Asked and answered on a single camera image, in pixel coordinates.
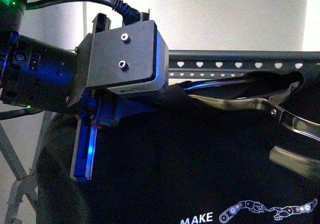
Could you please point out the grey metal clothes rack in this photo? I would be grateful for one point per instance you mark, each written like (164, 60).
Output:
(266, 74)

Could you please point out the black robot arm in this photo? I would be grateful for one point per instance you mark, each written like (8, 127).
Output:
(35, 75)

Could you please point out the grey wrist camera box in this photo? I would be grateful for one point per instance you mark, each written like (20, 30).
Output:
(129, 60)

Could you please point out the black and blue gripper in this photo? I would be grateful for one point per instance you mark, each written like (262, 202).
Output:
(102, 105)

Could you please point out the dark metal clothes hanger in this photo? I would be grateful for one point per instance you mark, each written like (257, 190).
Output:
(304, 166)

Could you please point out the black printed t-shirt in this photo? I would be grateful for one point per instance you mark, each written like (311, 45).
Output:
(184, 164)

